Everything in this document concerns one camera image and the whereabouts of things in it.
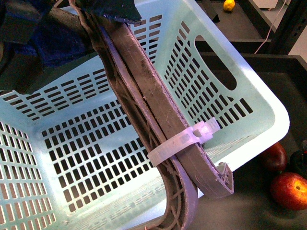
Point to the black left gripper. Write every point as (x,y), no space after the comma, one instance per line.
(38,44)

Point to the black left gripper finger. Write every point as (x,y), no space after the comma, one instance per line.
(123,11)

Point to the brown basket handle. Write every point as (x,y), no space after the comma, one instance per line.
(156,117)

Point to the light blue plastic basket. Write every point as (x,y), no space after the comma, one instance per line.
(70,158)

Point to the red apple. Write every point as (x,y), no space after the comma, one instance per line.
(289,190)

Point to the right black shelf divider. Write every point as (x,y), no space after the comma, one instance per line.
(210,11)

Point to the yellow lemon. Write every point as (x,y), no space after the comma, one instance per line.
(229,5)

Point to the white zip tie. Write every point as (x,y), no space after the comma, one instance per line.
(198,133)

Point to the elongated red mango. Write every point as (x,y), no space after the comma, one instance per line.
(274,158)

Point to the dark green avocado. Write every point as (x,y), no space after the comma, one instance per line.
(298,163)

